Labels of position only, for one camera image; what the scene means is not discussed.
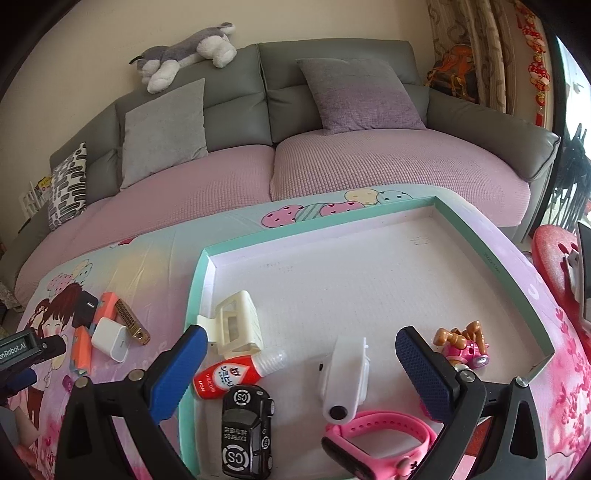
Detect blue orange toy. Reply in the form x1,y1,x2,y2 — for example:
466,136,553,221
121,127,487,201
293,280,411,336
70,326,92,375
89,292,119,335

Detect black power adapter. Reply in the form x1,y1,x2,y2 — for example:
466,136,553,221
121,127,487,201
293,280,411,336
72,290,99,328

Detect white charger plug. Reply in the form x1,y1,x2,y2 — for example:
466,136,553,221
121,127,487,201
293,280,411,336
91,317,131,363

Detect gold patterned lighter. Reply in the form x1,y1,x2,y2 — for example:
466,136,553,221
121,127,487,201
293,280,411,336
116,299,151,345

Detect pink puppy toy figure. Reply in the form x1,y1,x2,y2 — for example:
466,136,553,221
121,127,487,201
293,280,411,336
433,321,490,371

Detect red white glue bottle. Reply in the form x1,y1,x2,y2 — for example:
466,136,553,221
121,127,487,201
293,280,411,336
192,348,288,400

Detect black toy express car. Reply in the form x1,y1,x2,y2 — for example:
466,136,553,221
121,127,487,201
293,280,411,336
221,385,276,479

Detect white plastic hair claw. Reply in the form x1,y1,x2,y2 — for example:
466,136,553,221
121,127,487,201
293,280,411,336
197,290,263,359

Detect white clip device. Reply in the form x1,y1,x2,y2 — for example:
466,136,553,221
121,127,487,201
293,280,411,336
318,336,370,425

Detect cartoon printed bedsheet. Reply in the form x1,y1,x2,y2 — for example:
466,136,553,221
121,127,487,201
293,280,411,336
22,185,590,479

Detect books on shelf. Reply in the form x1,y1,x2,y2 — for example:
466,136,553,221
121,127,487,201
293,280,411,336
19,176,51,219

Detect black white patterned cushion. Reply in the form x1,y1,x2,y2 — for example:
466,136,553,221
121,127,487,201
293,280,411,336
48,142,87,231

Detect smartphone on white stand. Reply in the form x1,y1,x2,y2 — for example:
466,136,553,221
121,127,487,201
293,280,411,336
564,221,591,331

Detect teal shallow box tray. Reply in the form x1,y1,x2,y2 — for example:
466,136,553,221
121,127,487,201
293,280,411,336
186,196,555,479

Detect red plastic stool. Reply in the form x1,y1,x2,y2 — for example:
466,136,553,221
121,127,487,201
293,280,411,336
532,225,590,345

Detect light grey cushion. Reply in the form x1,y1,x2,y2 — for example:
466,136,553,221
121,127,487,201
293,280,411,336
121,79,208,189

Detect grey white plush dog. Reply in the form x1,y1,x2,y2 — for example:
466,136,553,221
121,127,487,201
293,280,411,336
129,22,238,94

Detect grey sofa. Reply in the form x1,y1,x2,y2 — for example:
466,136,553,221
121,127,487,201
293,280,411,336
1,39,560,291

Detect pink sofa cover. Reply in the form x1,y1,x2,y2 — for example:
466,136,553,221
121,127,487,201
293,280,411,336
1,129,531,304

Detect red chinese knot decoration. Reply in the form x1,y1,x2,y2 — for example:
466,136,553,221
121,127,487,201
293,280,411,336
514,1,551,127

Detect orange patterned bag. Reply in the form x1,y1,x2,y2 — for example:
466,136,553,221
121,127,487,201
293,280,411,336
426,44,479,103

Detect purple grey cushion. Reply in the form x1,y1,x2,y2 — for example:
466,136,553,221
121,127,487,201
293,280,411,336
297,58,426,134

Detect patterned curtain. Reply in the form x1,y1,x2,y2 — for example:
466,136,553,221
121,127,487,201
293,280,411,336
426,0,517,115

